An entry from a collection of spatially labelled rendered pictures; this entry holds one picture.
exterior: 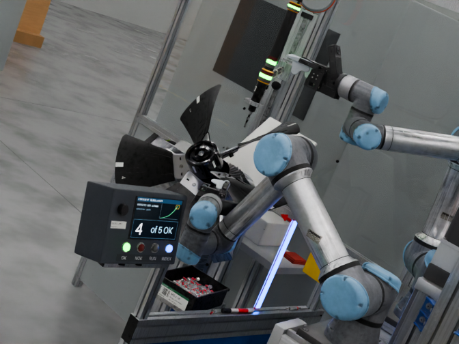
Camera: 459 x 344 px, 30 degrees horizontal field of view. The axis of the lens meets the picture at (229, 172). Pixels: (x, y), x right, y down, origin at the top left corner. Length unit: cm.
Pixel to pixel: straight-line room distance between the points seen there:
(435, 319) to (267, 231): 122
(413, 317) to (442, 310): 12
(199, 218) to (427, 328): 70
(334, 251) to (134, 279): 221
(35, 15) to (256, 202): 879
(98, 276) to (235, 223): 207
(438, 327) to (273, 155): 66
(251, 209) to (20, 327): 184
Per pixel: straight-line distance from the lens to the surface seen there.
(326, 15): 370
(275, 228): 352
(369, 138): 257
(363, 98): 270
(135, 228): 218
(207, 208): 242
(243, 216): 251
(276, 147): 227
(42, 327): 415
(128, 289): 434
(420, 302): 252
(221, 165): 301
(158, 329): 252
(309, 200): 225
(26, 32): 1103
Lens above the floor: 186
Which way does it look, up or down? 13 degrees down
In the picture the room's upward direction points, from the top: 23 degrees clockwise
